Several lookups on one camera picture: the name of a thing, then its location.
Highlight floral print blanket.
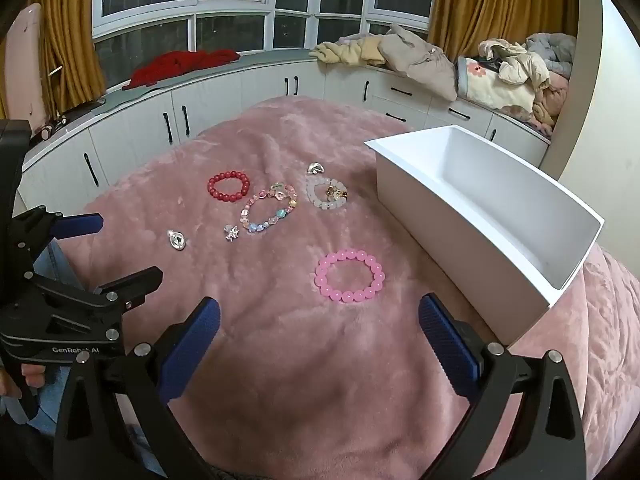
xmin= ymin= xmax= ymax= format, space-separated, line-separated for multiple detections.
xmin=456 ymin=55 xmax=541 ymax=113

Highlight yellow curtain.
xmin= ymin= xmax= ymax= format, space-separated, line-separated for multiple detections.
xmin=427 ymin=0 xmax=581 ymax=51
xmin=0 ymin=0 xmax=108 ymax=121

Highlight white bead bracelet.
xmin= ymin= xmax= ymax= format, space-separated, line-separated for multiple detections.
xmin=305 ymin=175 xmax=349 ymax=211

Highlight cream jacket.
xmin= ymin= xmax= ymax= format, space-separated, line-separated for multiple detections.
xmin=477 ymin=37 xmax=551 ymax=86

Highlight white framed bay window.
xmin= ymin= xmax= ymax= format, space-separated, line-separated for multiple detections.
xmin=91 ymin=0 xmax=438 ymax=86

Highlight white rectangular box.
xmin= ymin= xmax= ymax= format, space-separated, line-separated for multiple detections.
xmin=364 ymin=125 xmax=606 ymax=347

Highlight person's left hand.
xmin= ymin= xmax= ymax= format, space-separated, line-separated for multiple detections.
xmin=0 ymin=362 xmax=51 ymax=401

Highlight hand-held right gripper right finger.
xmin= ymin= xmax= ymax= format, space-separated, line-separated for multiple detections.
xmin=417 ymin=292 xmax=587 ymax=480

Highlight pink fluffy blanket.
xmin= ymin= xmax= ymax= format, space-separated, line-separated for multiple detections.
xmin=15 ymin=96 xmax=640 ymax=480

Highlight white cabinets with black handles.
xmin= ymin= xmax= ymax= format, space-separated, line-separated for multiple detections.
xmin=20 ymin=57 xmax=551 ymax=201

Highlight red cloth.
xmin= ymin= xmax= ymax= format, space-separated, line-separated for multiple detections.
xmin=121 ymin=49 xmax=241 ymax=92

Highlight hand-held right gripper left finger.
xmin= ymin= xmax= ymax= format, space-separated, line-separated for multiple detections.
xmin=52 ymin=296 xmax=222 ymax=480

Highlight multicolour bead bracelet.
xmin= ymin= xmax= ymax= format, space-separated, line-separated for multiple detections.
xmin=240 ymin=185 xmax=300 ymax=234

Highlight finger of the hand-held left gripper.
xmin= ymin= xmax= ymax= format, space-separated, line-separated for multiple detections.
xmin=90 ymin=266 xmax=164 ymax=317
xmin=12 ymin=206 xmax=105 ymax=246

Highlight pale yellow cloth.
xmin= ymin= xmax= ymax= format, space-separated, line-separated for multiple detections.
xmin=309 ymin=37 xmax=388 ymax=67

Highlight pink bead bracelet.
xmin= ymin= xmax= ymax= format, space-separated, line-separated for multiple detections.
xmin=314 ymin=248 xmax=387 ymax=305

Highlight red bead bracelet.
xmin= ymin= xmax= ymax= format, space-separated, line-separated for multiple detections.
xmin=207 ymin=170 xmax=251 ymax=204

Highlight beige garment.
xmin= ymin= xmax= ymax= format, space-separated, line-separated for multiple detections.
xmin=377 ymin=23 xmax=458 ymax=102

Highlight pink folded blanket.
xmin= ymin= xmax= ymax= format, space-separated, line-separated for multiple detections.
xmin=532 ymin=77 xmax=571 ymax=136

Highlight grey quilt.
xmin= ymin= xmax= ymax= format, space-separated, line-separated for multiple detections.
xmin=525 ymin=32 xmax=578 ymax=78

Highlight pink board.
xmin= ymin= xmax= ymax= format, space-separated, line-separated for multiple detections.
xmin=5 ymin=2 xmax=51 ymax=133

